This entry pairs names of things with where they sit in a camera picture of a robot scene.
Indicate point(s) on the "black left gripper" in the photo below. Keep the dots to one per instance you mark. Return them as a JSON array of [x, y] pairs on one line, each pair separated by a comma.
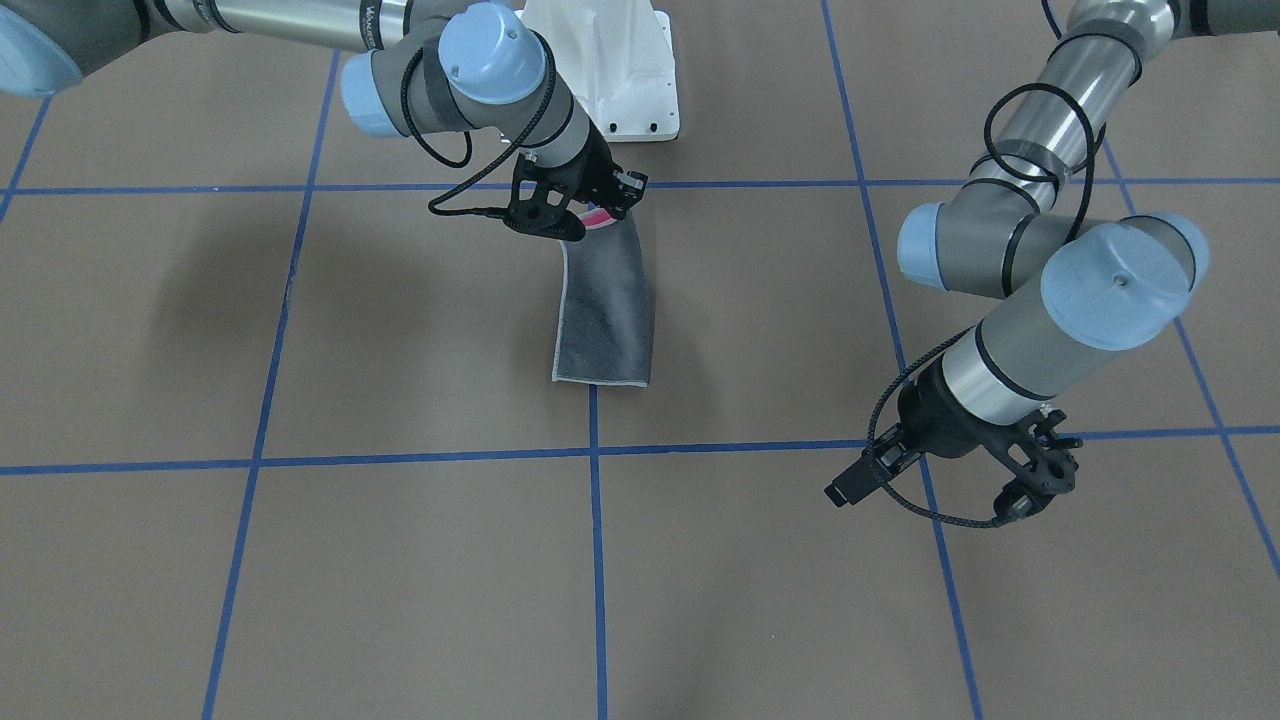
[[932, 410]]

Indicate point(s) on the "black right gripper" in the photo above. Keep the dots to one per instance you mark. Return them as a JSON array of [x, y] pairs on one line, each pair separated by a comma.
[[590, 166]]

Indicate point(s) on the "pink and grey towel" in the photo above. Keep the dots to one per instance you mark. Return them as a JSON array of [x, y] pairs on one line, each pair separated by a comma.
[[605, 320]]

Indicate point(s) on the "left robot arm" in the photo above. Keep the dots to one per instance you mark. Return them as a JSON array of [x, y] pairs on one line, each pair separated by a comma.
[[1071, 294]]

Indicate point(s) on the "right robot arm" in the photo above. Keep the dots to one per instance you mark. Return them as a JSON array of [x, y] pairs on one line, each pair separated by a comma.
[[414, 69]]

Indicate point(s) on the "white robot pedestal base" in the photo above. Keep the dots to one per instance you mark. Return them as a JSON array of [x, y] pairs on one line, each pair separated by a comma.
[[617, 57]]

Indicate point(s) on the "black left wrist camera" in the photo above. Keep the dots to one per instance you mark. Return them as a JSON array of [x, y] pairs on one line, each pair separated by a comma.
[[1041, 461]]

